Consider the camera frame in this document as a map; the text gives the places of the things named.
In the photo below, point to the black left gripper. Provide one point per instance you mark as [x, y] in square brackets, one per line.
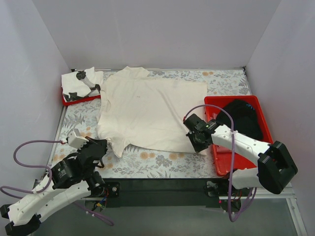
[97, 148]

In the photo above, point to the cream white t-shirt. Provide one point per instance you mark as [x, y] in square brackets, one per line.
[141, 110]

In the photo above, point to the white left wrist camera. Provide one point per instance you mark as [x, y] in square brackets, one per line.
[75, 140]

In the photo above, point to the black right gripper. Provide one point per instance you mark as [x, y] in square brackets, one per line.
[193, 132]

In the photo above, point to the large red bin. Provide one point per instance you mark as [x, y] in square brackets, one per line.
[222, 157]

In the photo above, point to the folded white printed t-shirt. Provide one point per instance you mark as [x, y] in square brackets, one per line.
[81, 81]

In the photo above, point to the black garment in bin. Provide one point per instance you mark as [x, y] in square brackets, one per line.
[245, 118]

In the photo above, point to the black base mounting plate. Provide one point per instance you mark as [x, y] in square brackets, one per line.
[165, 192]

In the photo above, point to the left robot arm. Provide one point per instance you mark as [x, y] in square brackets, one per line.
[71, 179]

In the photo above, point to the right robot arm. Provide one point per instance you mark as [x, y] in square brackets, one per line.
[274, 166]

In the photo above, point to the aluminium frame rail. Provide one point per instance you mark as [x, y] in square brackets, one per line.
[268, 215]

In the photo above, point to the small red tray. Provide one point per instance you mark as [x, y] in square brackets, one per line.
[73, 98]

